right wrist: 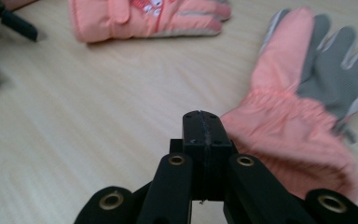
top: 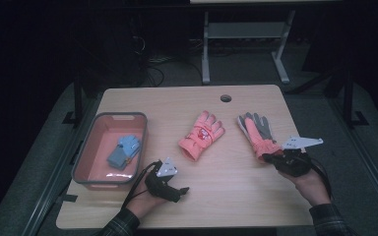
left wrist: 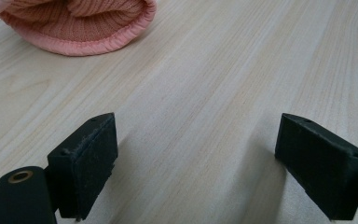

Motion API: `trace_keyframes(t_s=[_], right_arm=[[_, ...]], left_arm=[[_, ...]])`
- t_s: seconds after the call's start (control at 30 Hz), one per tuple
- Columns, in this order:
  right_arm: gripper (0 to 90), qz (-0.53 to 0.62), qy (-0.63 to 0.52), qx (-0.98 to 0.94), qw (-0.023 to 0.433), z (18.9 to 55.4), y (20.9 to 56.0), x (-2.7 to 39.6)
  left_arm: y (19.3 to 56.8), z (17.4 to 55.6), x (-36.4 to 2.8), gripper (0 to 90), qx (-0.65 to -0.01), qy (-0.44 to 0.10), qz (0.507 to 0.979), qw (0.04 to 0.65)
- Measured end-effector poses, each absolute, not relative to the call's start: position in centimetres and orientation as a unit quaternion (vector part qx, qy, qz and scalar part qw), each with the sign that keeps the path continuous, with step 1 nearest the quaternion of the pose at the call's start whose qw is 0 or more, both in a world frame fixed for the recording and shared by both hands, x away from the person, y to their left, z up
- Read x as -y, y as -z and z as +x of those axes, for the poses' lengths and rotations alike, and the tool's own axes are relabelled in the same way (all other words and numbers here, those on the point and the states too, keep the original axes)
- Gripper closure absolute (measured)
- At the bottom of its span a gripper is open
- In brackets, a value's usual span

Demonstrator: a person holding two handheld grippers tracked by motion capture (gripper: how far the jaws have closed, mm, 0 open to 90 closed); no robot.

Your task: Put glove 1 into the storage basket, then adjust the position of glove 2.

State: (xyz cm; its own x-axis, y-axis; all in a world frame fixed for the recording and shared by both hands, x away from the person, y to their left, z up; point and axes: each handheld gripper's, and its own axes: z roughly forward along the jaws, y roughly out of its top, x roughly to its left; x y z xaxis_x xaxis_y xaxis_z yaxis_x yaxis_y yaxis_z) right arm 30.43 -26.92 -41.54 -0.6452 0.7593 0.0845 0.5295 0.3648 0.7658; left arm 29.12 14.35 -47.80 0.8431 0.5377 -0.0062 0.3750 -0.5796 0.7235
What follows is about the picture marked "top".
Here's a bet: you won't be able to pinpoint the pink glove with cartoon print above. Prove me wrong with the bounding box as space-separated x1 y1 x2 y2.
177 110 226 162

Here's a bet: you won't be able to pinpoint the black floor cables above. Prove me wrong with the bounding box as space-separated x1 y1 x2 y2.
142 53 205 89

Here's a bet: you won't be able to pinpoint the person's right hand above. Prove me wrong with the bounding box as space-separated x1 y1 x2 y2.
279 170 331 207

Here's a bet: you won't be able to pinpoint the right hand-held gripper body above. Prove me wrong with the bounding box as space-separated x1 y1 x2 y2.
274 136 324 178

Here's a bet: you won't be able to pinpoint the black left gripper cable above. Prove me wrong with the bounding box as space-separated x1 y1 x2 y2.
121 159 162 210

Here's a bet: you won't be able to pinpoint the black metal stand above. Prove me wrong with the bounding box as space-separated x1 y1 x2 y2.
62 65 86 128
341 67 370 130

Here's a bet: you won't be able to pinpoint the person's left hand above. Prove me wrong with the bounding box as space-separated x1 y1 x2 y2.
126 178 168 219

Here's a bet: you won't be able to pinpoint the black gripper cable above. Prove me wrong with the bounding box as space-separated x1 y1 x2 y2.
121 159 162 210
310 156 335 202

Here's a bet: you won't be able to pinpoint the pink plastic bin grey rim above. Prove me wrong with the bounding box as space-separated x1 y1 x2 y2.
72 111 149 192

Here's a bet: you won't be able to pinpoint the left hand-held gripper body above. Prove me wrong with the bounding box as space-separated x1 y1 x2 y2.
144 156 180 202

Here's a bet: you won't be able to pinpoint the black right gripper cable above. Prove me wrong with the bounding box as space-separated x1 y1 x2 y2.
310 156 335 202

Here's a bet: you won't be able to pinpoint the grey metal frame table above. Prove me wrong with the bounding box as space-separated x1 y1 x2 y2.
190 0 343 86

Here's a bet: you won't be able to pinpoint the pink glove with grey palm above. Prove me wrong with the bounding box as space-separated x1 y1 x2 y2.
236 111 284 164

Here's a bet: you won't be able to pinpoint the black strap on table edge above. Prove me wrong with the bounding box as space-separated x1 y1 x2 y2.
57 194 79 204

